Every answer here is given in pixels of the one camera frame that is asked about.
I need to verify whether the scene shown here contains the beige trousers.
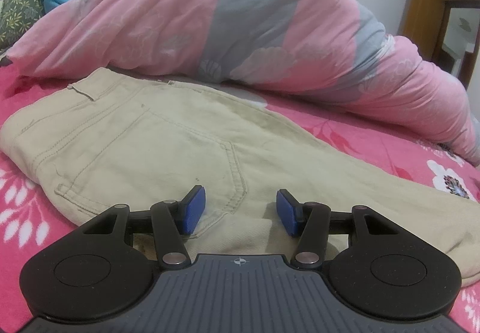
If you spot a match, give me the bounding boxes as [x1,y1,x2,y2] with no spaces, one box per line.
[1,68,479,284]

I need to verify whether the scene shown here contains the pink grey rolled quilt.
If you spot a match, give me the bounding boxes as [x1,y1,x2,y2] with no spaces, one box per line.
[7,0,479,165]

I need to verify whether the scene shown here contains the brown wooden door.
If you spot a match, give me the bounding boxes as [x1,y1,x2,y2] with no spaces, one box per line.
[400,0,445,61]

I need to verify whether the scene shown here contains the green floral pillow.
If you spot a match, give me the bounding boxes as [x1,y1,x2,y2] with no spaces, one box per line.
[1,0,45,54]

